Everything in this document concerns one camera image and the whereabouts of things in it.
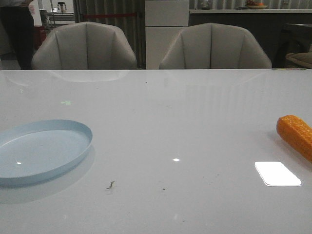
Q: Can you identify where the light blue round plate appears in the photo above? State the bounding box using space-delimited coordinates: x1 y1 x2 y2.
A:
0 119 93 187

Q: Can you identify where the orange corn cob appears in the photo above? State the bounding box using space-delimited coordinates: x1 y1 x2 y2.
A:
276 115 312 162

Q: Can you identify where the right beige upholstered chair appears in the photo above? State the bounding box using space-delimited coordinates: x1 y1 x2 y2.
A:
159 23 272 70

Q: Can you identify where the beige upholstered chair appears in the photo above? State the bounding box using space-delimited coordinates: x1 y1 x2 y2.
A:
159 23 272 70
31 21 137 70

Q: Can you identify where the white cabinet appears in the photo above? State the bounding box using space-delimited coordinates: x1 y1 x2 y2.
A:
145 0 189 69

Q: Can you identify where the left beige upholstered chair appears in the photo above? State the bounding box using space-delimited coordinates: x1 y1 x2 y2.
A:
31 21 137 70

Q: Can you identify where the red barrier belt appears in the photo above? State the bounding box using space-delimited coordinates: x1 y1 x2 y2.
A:
81 12 137 19

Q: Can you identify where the dark grey counter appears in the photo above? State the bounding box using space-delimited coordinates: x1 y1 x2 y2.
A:
189 9 312 68

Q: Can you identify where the blender on background table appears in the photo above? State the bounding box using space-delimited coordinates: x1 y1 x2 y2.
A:
58 2 67 14

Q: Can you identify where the fruit bowl on counter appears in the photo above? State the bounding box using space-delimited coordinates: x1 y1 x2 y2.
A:
245 0 268 9

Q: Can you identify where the dark wooden armchair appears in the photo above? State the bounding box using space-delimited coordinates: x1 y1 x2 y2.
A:
273 24 312 68

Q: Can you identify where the beige seat cushion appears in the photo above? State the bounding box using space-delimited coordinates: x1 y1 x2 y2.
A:
286 52 312 69

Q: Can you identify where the person in dark trousers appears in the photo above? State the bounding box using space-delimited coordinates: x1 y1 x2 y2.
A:
0 0 34 70

